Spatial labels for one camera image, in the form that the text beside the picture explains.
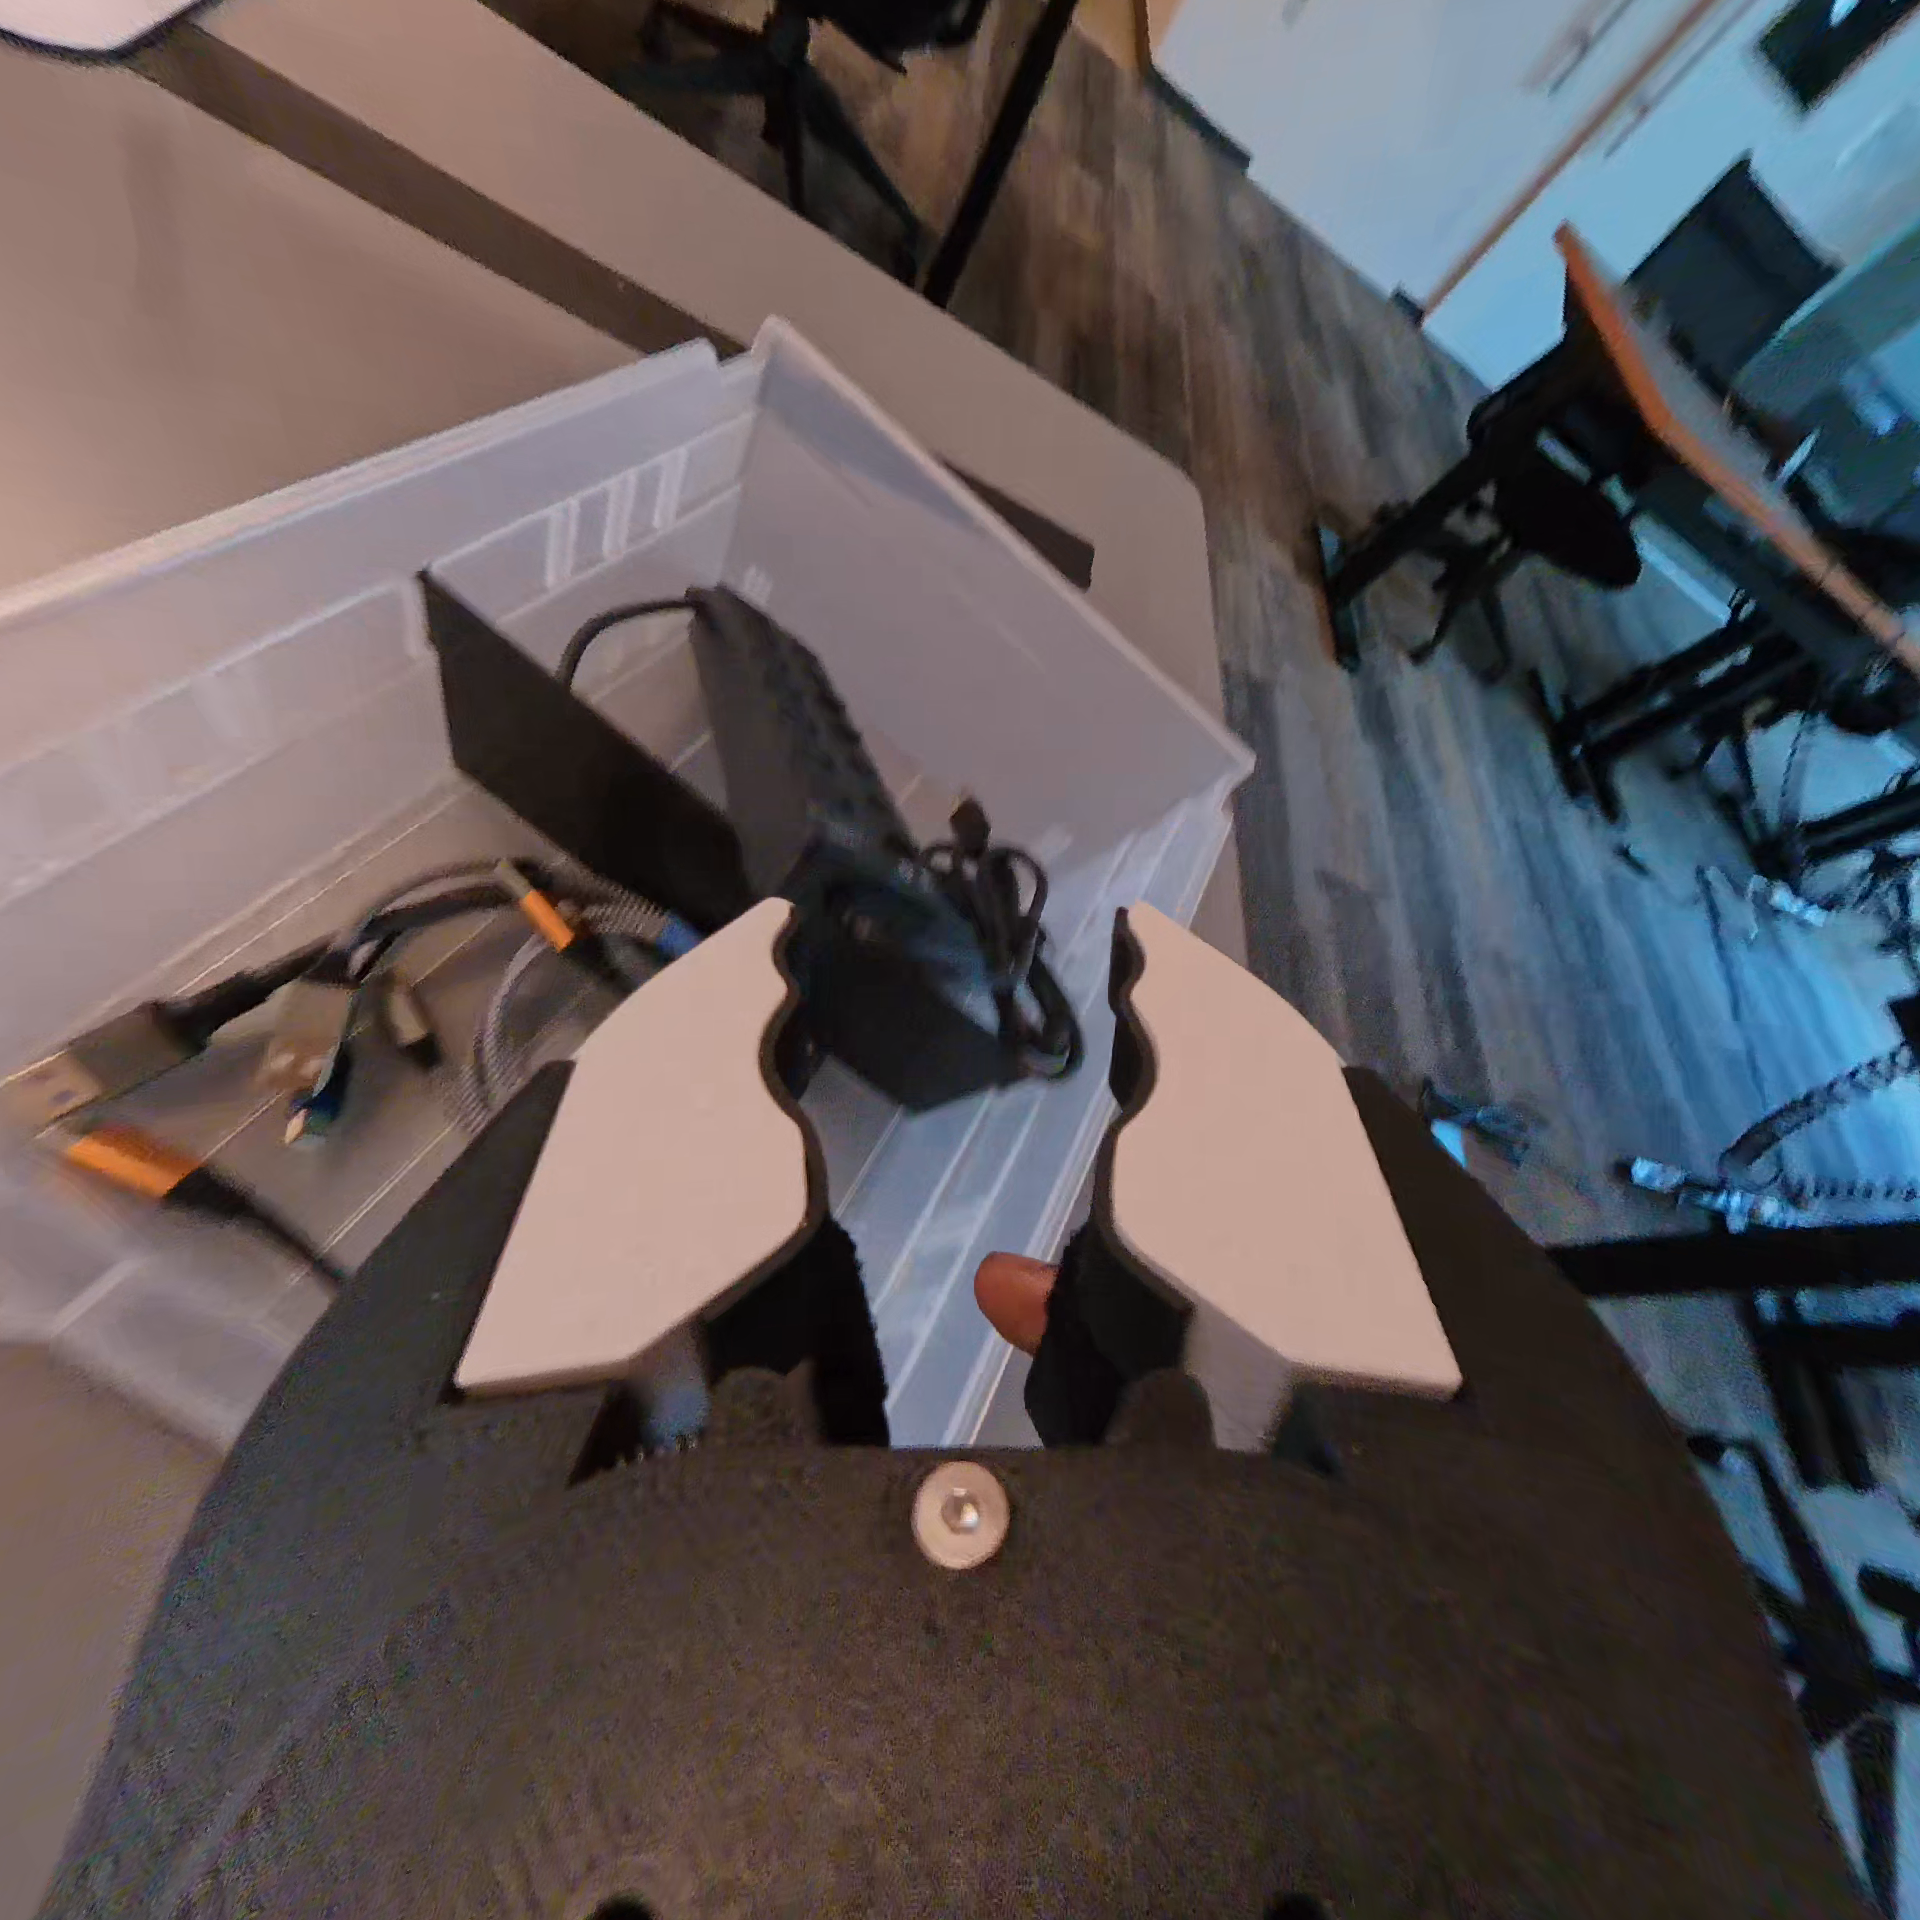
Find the clear plastic bin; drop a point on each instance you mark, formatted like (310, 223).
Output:
(225, 675)

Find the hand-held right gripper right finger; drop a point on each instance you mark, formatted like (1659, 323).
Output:
(1274, 1201)

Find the person's right hand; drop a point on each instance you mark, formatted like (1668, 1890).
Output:
(1017, 1298)

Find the black light stand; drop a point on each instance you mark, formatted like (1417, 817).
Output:
(1003, 151)

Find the flat silver usb adapter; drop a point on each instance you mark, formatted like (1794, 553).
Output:
(90, 1068)

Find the black divider panel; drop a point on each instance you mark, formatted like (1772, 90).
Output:
(570, 765)

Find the white board stand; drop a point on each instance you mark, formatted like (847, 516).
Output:
(90, 19)

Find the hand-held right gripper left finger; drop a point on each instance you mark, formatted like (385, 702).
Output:
(645, 1201)

